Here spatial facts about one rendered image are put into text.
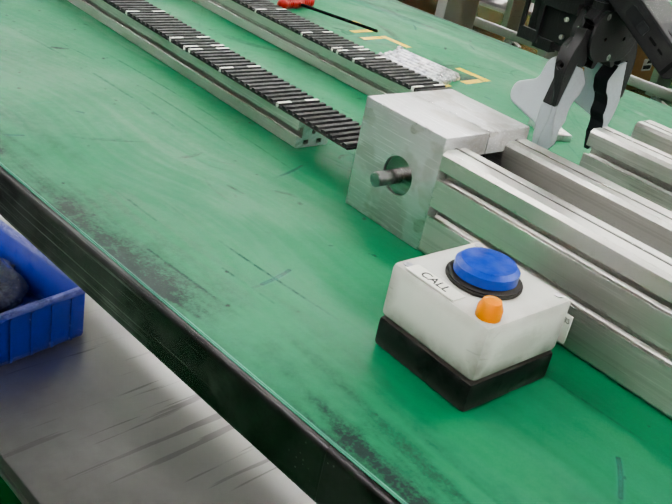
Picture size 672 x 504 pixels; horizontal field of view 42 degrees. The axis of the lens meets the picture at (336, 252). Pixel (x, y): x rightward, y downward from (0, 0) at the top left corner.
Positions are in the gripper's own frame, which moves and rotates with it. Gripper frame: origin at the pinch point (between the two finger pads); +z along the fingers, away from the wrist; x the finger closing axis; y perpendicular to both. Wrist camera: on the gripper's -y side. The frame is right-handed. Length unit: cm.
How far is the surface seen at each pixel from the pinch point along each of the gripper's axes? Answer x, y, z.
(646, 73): -357, 184, 75
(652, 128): -2.4, -6.1, -4.0
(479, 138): 20.3, -4.4, -4.7
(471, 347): 36.1, -19.6, 0.1
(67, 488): 32, 37, 60
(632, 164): 5.1, -9.3, -2.7
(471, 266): 33.8, -16.4, -2.9
